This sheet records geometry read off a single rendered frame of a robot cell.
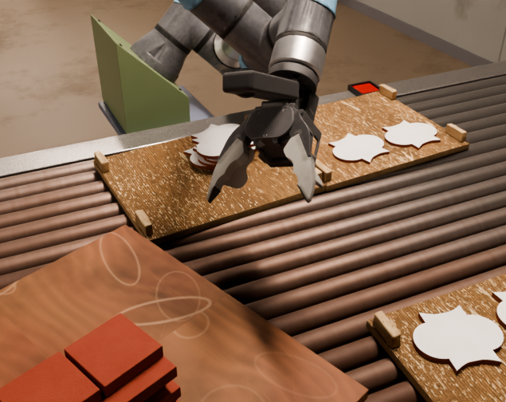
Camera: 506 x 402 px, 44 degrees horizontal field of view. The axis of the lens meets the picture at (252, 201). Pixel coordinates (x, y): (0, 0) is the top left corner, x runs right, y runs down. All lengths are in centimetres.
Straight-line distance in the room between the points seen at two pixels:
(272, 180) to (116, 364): 83
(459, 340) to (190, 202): 60
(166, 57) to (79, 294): 92
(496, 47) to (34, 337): 401
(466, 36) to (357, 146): 331
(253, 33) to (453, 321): 55
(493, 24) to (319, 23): 371
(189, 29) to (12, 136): 219
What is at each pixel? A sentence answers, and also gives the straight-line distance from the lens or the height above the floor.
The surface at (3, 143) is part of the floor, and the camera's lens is 372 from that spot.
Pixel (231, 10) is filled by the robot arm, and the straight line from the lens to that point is 98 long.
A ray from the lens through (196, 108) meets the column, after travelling 185.
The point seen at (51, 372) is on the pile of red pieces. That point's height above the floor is 121.
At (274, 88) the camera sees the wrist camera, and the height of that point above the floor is 134.
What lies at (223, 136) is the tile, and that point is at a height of 99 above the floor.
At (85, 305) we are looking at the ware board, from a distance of 94.
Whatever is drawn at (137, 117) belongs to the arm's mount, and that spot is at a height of 92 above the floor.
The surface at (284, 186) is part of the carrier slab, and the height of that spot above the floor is 94.
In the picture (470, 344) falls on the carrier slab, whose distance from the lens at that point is 104.
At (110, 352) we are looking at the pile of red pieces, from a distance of 63.
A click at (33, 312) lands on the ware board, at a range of 96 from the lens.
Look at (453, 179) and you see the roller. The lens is 148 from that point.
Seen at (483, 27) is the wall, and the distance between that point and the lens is 465.
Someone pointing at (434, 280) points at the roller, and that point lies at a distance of 119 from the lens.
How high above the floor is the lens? 167
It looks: 34 degrees down
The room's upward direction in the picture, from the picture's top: straight up
